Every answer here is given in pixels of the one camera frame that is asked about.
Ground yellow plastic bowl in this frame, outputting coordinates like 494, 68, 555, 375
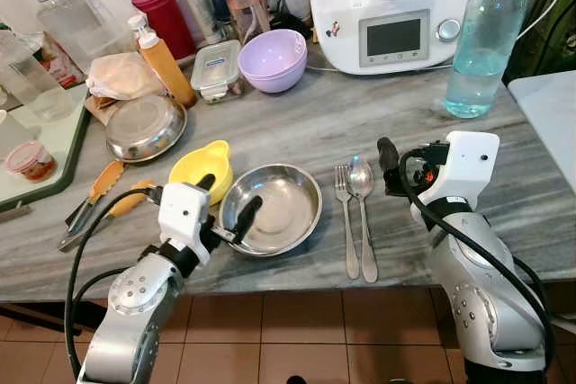
168, 139, 235, 206

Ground stainless steel bowl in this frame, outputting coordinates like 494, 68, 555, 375
219, 164, 323, 258
104, 95, 189, 165

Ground steel spoon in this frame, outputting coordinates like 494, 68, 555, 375
348, 156, 380, 284

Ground steel fork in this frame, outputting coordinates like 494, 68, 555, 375
334, 165, 360, 281

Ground orange tipped steel tongs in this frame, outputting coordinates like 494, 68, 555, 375
58, 160, 159, 253

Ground clear lidded food container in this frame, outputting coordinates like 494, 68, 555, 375
190, 40, 247, 104

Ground orange pump bottle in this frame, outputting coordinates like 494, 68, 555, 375
127, 13, 198, 109

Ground plastic bag with bread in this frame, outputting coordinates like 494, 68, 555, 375
85, 51, 169, 103

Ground blue capped water bottle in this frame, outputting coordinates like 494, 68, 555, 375
444, 0, 531, 121

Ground purple plastic bowl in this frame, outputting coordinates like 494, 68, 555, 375
238, 29, 309, 94

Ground white kitchen appliance with screen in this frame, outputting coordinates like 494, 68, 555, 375
305, 0, 492, 76

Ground green rimmed tray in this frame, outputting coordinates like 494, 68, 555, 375
0, 85, 92, 215

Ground red canister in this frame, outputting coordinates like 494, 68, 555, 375
131, 0, 198, 62

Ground small pink lidded tub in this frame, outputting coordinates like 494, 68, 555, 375
4, 141, 58, 183

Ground red and white carton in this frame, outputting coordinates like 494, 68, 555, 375
40, 33, 88, 90

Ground clear plastic cup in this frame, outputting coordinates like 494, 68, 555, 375
0, 29, 75, 125

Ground dark green bag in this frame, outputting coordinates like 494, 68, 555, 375
525, 0, 576, 81

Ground clear glass jar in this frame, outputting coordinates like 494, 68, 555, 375
32, 0, 120, 71

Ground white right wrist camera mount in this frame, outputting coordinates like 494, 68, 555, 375
421, 130, 501, 216

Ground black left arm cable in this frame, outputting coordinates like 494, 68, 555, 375
64, 187, 165, 378

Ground white power cable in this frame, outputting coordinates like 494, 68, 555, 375
517, 0, 576, 44

